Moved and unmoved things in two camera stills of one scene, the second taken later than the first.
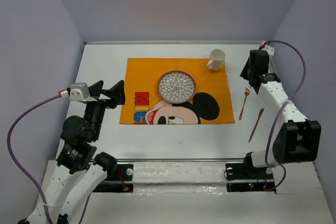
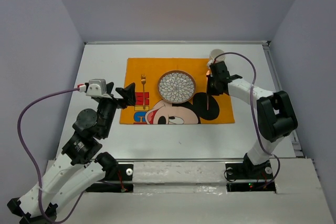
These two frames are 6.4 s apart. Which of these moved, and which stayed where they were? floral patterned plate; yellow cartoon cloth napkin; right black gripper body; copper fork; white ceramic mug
Moved: right black gripper body; copper fork
Stayed: floral patterned plate; yellow cartoon cloth napkin; white ceramic mug
